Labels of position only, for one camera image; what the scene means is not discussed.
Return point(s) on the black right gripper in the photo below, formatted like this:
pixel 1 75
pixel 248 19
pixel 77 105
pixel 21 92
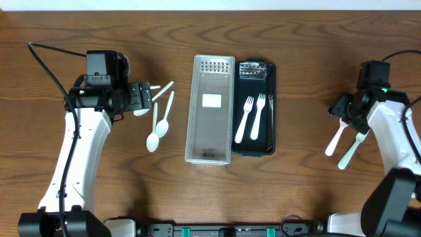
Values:
pixel 339 106

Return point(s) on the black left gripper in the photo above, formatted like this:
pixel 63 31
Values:
pixel 145 95

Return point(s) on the mint green plastic fork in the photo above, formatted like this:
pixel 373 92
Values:
pixel 359 138

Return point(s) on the pink plastic fork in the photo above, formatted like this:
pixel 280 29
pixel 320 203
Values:
pixel 334 141

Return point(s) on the white plastic fork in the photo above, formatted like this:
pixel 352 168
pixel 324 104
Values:
pixel 246 110

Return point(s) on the dark green plastic basket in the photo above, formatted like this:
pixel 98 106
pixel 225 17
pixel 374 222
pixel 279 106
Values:
pixel 252 77

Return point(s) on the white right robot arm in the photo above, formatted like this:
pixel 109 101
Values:
pixel 387 114

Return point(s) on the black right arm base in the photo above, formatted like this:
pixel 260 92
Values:
pixel 386 212

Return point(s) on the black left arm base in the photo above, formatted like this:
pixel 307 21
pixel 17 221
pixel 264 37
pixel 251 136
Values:
pixel 78 223

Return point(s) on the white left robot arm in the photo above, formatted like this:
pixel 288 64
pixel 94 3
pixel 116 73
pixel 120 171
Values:
pixel 89 117

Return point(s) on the white spoon long diagonal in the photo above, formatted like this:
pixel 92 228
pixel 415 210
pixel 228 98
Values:
pixel 143 111

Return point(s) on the white spoon nearest gripper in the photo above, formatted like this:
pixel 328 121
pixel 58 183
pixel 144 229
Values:
pixel 154 87

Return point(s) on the white spoon lower right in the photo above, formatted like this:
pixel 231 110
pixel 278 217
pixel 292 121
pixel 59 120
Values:
pixel 163 125

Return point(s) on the white spoon lower left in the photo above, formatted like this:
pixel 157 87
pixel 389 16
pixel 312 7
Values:
pixel 152 139

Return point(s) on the clear plastic basket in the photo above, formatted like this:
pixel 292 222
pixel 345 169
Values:
pixel 209 130

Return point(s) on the white fork in basket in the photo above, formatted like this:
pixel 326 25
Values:
pixel 261 101

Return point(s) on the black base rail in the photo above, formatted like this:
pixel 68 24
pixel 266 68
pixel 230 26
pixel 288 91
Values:
pixel 129 226

